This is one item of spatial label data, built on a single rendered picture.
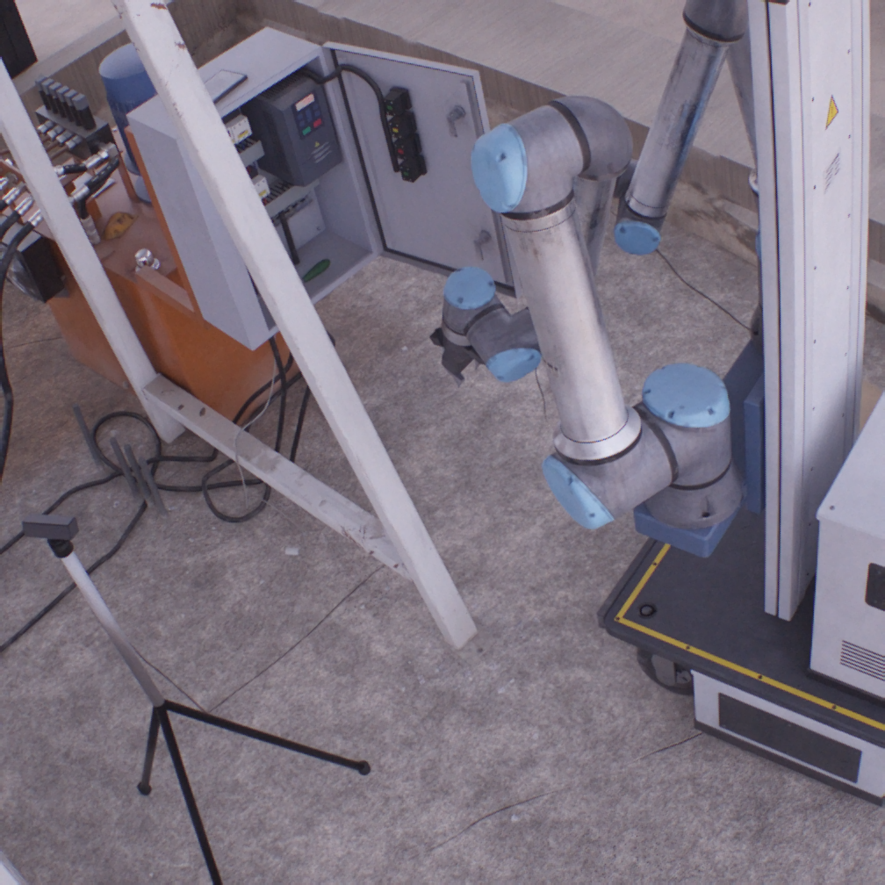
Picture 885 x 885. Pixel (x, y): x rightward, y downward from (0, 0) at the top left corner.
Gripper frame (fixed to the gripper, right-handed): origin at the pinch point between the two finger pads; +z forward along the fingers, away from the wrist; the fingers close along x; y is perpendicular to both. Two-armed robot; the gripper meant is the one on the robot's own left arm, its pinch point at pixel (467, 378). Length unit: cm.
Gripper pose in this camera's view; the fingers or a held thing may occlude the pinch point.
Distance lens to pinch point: 278.1
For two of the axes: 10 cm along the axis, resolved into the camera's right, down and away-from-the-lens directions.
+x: -6.6, 6.8, -3.3
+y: -7.5, -6.2, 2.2
